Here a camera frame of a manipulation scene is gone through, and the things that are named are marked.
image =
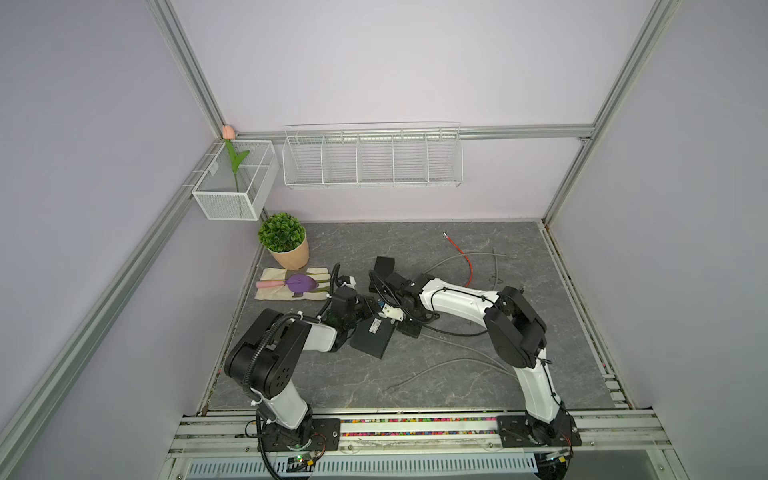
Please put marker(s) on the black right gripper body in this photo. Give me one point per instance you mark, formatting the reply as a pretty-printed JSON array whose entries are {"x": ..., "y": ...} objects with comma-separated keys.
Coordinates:
[{"x": 409, "y": 325}]

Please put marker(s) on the pink tulip artificial flower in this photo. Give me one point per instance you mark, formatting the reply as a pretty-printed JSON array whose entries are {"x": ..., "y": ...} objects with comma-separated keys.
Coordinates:
[{"x": 236, "y": 157}]

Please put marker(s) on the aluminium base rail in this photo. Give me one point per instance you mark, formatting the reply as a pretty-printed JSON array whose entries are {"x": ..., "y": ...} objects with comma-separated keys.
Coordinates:
[{"x": 382, "y": 444}]

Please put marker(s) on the black ribbed network switch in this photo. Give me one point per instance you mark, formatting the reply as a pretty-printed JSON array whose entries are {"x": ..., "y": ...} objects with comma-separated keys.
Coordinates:
[{"x": 383, "y": 268}]

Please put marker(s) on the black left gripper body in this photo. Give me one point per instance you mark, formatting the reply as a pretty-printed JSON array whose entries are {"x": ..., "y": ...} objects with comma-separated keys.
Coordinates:
[{"x": 363, "y": 311}]

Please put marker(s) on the purple trowel with pink handle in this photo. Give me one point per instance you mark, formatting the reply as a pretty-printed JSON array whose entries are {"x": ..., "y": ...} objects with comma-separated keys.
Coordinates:
[{"x": 295, "y": 284}]

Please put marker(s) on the green plant in beige pot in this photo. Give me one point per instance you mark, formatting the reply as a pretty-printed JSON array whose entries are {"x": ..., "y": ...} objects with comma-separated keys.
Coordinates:
[{"x": 285, "y": 238}]

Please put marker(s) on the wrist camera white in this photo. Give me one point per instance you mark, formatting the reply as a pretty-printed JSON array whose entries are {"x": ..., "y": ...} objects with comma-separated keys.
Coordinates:
[
  {"x": 344, "y": 289},
  {"x": 392, "y": 313}
]

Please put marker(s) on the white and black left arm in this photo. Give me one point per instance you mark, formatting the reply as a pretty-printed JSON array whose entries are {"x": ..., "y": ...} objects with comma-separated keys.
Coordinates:
[{"x": 264, "y": 360}]

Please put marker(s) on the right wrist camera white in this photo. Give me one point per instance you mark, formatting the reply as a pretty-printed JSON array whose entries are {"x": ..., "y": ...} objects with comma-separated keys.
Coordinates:
[{"x": 392, "y": 313}]

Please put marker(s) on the white wire basket small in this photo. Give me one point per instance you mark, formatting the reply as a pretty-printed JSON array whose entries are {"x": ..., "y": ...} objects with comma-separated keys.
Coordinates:
[{"x": 215, "y": 190}]

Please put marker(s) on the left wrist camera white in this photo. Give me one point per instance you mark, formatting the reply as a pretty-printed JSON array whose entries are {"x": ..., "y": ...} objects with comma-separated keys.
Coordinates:
[{"x": 344, "y": 289}]

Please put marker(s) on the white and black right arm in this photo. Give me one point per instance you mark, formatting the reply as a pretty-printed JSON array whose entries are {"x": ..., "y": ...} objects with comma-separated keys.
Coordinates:
[{"x": 518, "y": 337}]

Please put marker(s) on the white wire shelf wide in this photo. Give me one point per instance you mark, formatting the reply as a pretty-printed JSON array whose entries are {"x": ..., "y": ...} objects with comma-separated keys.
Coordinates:
[{"x": 386, "y": 154}]

